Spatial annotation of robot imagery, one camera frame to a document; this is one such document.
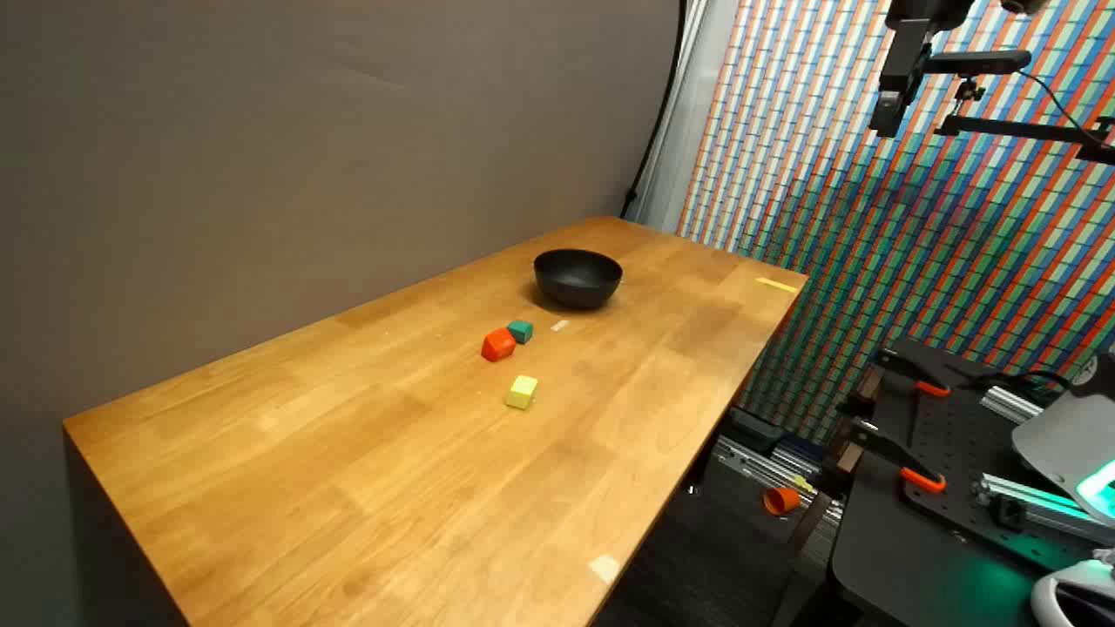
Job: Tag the green block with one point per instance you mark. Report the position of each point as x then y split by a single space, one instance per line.
522 332

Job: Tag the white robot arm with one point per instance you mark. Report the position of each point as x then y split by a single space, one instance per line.
1071 444

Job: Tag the black bowl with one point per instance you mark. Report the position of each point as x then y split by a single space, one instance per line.
576 279

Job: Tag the orange block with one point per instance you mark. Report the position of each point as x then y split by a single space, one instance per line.
499 346

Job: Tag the yellow block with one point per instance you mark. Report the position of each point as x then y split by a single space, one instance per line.
522 393

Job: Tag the black orange-tipped clamp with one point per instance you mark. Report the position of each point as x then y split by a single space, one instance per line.
926 381
911 469

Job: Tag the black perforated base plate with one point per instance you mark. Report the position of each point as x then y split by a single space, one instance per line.
971 555

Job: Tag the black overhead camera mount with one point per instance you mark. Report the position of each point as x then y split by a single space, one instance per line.
911 56

